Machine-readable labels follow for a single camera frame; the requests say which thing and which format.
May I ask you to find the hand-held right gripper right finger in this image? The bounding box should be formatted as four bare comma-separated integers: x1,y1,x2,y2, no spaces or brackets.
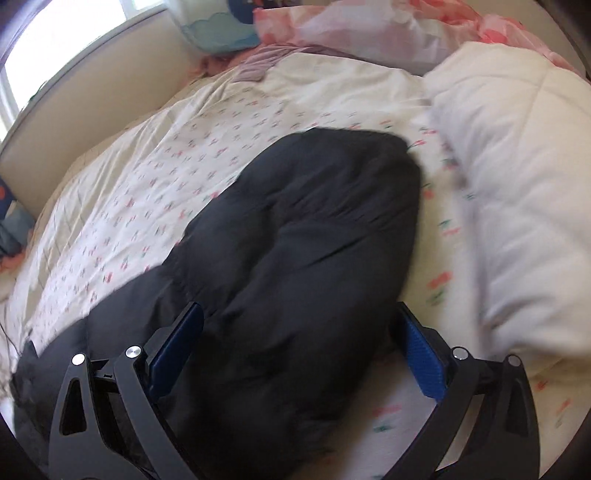
385,302,541,480

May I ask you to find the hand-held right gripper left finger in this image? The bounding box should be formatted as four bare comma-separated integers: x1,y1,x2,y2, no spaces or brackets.
48,302,206,480

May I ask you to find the black puffer jacket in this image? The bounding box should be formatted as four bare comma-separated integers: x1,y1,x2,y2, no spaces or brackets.
11,128,423,480

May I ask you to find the cherry print blanket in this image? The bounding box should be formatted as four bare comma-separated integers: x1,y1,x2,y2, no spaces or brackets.
28,99,583,476

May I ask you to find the white puffy quilt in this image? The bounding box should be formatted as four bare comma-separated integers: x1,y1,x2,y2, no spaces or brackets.
422,41,591,365

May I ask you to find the white framed window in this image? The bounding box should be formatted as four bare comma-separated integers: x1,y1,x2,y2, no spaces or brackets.
0,0,171,139

